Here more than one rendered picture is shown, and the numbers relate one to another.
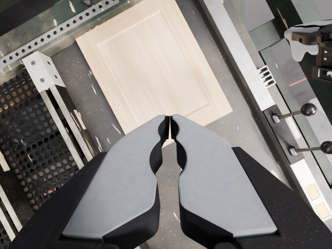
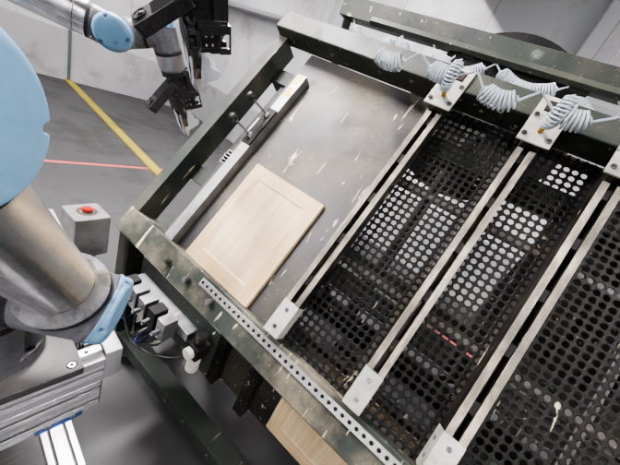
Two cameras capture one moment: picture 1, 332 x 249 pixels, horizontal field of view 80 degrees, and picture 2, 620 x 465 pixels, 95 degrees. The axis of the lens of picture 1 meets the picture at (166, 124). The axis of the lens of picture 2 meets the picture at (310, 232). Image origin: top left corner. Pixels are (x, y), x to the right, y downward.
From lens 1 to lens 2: 70 cm
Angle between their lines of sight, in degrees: 26
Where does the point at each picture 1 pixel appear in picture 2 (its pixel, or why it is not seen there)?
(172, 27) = (212, 233)
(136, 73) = (256, 243)
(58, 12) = (226, 327)
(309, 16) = (182, 153)
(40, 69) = (278, 315)
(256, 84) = (233, 158)
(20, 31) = (253, 358)
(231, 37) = (208, 188)
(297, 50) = (193, 122)
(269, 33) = (200, 174)
